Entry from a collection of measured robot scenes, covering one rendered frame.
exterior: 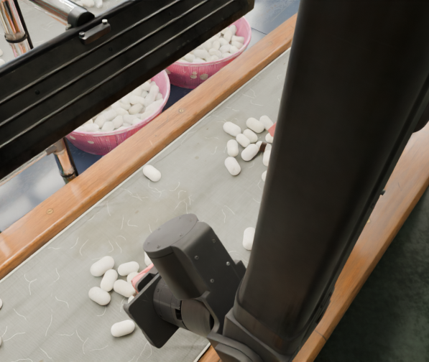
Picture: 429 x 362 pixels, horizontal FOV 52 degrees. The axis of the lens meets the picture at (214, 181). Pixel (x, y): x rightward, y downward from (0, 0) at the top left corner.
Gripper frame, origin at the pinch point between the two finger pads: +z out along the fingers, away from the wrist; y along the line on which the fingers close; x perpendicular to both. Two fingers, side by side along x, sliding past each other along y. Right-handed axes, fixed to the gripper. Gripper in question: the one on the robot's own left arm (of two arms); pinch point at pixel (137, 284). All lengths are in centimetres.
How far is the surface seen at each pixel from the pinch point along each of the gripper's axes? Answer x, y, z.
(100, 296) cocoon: 1.1, 3.1, 7.7
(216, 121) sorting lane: -5.1, -36.8, 17.2
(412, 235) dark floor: 79, -99, 32
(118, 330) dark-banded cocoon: 4.7, 4.8, 3.7
